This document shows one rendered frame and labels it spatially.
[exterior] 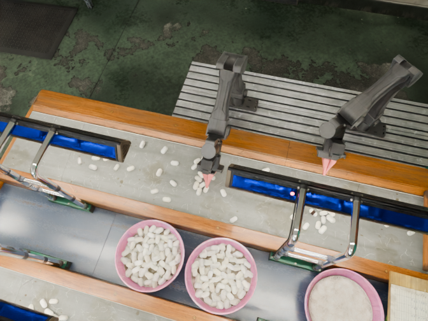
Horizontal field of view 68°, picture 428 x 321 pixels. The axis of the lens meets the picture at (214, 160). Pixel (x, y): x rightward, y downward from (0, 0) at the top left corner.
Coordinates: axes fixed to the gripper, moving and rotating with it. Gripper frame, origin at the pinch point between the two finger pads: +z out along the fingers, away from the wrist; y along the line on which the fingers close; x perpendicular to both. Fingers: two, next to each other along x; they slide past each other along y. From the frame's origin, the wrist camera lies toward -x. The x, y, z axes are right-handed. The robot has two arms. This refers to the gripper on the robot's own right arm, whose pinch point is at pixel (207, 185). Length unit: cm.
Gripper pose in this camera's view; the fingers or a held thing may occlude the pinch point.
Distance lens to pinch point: 130.1
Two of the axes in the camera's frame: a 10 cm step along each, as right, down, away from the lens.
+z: -1.7, 9.4, 3.1
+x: 2.1, -2.7, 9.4
